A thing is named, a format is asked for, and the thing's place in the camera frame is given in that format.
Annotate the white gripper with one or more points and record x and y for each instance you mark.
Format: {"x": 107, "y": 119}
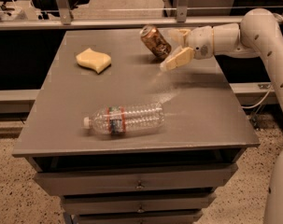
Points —
{"x": 201, "y": 42}

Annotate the orange soda can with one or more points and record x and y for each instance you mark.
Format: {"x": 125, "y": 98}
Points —
{"x": 155, "y": 42}

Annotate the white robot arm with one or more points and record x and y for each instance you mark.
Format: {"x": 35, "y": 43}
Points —
{"x": 257, "y": 35}

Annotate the yellow sponge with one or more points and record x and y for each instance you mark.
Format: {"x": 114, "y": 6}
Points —
{"x": 94, "y": 60}

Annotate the clear plastic water bottle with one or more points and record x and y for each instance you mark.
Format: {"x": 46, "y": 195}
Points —
{"x": 125, "y": 118}

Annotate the grey drawer cabinet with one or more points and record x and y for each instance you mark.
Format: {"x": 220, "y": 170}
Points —
{"x": 120, "y": 141}

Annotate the middle grey drawer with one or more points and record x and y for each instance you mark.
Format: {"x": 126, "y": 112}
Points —
{"x": 138, "y": 203}

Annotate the grey drawer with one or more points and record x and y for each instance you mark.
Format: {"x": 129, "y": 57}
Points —
{"x": 159, "y": 217}
{"x": 138, "y": 203}
{"x": 139, "y": 179}

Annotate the bottom grey drawer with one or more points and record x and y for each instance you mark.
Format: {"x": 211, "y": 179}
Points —
{"x": 159, "y": 217}

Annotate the top grey drawer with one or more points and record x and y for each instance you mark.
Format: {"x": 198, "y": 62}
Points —
{"x": 139, "y": 179}

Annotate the grey metal rail frame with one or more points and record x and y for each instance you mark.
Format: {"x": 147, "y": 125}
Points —
{"x": 91, "y": 14}

